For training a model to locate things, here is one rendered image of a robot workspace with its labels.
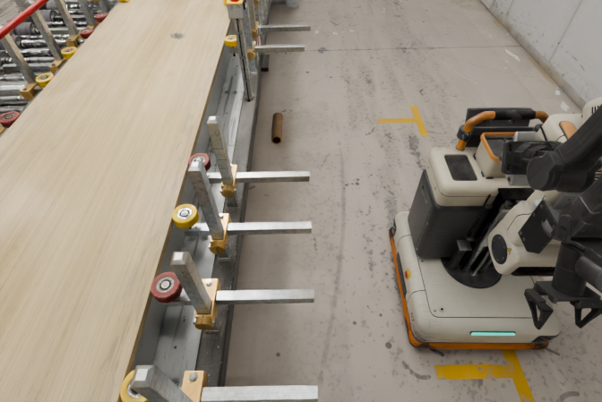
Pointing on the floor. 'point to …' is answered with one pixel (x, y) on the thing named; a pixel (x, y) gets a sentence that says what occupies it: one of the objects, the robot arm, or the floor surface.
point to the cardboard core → (277, 128)
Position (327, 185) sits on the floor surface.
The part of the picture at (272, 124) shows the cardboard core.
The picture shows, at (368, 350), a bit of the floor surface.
